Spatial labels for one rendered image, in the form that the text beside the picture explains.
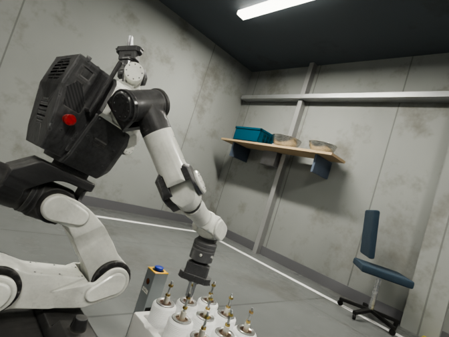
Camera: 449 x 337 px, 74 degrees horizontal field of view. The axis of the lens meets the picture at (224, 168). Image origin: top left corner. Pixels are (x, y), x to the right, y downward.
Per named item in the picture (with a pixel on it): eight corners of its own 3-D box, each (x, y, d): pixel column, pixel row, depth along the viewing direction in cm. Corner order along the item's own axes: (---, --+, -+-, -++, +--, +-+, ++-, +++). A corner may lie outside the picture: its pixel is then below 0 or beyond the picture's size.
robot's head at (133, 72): (117, 79, 100) (129, 57, 102) (117, 87, 110) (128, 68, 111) (135, 89, 102) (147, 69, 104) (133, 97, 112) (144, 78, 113)
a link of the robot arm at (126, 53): (122, 55, 146) (120, 77, 144) (112, 43, 136) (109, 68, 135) (146, 53, 144) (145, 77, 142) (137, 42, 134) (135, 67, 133)
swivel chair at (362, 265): (402, 327, 281) (429, 227, 287) (398, 342, 236) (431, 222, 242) (341, 299, 314) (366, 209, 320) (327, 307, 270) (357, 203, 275)
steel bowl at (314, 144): (339, 160, 367) (341, 150, 367) (326, 152, 343) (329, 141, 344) (314, 156, 392) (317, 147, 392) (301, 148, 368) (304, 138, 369)
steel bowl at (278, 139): (303, 155, 407) (307, 144, 408) (287, 146, 379) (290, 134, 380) (280, 151, 437) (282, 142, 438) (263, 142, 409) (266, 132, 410)
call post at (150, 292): (131, 344, 127) (155, 273, 129) (125, 335, 132) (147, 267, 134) (146, 342, 132) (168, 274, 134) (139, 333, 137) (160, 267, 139)
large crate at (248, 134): (273, 150, 446) (277, 137, 447) (257, 142, 419) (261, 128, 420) (248, 146, 484) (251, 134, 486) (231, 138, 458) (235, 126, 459)
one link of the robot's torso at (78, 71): (26, 152, 74) (99, 37, 80) (-2, 134, 96) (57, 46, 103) (121, 194, 95) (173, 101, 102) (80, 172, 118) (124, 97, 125)
